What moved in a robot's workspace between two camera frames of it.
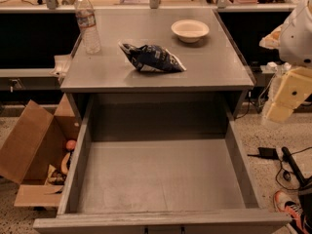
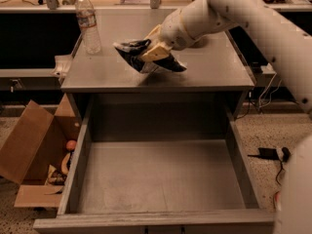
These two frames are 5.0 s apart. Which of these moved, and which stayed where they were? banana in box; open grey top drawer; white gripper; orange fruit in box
Moved: white gripper
Stayed: orange fruit in box; open grey top drawer; banana in box
